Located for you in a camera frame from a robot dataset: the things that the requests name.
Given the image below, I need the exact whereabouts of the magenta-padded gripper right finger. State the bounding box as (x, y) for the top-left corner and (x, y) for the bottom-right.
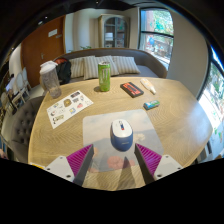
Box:
(134, 143), (184, 185)

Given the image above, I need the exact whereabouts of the black and orange backpack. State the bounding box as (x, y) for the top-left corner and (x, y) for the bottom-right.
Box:
(54, 57), (73, 85)

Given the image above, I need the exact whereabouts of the white door sign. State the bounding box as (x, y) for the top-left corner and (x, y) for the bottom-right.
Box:
(47, 28), (58, 38)

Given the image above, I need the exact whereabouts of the grey curved sofa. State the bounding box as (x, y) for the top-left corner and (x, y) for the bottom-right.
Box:
(53, 47), (169, 84)

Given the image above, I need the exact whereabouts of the group of white chairs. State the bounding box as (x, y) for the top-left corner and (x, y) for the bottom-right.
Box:
(6, 66), (33, 104)

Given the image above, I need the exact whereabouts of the clear shaker bottle white lid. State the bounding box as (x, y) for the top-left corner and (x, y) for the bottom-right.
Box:
(39, 60), (63, 99)

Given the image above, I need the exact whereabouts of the large side window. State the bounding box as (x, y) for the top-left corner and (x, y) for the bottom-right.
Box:
(196, 49), (224, 161)

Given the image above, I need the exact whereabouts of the green drink can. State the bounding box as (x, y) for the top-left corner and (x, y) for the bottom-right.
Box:
(97, 61), (112, 93)

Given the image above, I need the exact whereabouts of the white tube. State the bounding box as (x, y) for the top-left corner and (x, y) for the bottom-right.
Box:
(139, 78), (157, 95)

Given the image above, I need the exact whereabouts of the wooden glass-door cabinet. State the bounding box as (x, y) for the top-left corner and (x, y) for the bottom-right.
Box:
(97, 13), (131, 49)

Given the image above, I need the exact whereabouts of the small teal packet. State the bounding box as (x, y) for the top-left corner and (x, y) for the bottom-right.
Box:
(143, 99), (161, 111)

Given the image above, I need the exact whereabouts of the white sticker sheet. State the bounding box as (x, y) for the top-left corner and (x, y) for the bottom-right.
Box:
(46, 89), (94, 130)

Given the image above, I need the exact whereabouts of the grey tufted armchair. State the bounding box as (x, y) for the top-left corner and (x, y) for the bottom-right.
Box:
(8, 95), (45, 164)

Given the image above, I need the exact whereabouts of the brown wooden door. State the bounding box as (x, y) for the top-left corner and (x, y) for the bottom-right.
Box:
(20, 14), (67, 88)

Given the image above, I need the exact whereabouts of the black and red flat box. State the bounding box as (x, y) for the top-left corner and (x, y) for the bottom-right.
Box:
(119, 81), (145, 99)

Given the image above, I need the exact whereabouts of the striped beige cushion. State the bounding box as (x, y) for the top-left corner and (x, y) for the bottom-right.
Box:
(82, 55), (100, 81)
(68, 57), (86, 79)
(111, 55), (141, 75)
(96, 54), (120, 77)

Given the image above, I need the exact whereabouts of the white and blue computer mouse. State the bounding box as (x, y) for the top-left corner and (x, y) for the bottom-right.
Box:
(109, 118), (134, 153)

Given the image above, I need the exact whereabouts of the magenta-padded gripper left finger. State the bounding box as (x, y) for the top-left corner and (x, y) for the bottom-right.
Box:
(44, 143), (95, 187)

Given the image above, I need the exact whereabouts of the black-framed arched window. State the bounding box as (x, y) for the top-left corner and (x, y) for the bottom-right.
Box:
(138, 8), (175, 69)

